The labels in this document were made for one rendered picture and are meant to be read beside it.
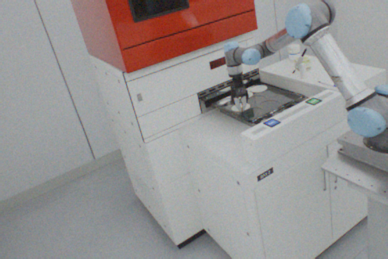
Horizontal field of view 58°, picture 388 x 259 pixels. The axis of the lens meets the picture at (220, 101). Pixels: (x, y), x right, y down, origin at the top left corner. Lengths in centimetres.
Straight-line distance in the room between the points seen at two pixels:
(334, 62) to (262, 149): 46
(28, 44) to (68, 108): 61
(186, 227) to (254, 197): 83
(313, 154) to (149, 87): 87
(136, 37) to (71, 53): 156
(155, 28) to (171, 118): 50
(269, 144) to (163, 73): 68
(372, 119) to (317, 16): 40
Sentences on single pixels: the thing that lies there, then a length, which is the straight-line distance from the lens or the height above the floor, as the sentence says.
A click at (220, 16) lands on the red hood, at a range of 189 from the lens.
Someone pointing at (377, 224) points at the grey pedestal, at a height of 52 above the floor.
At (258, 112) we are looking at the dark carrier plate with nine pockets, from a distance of 177.
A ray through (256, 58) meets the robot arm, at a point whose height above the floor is 120.
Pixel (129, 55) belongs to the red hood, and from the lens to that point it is 168.
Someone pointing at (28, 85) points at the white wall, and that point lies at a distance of 319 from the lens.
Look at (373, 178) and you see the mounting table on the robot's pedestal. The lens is 142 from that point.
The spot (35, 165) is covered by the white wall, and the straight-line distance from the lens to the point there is 341.
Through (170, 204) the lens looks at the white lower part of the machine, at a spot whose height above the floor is 38.
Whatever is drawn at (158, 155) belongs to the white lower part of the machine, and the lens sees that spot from 195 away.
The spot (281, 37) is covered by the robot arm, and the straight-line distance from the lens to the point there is 157.
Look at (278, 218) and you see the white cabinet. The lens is 172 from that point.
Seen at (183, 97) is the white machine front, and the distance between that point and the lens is 190.
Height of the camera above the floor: 168
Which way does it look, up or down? 23 degrees down
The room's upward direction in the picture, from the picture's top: 11 degrees counter-clockwise
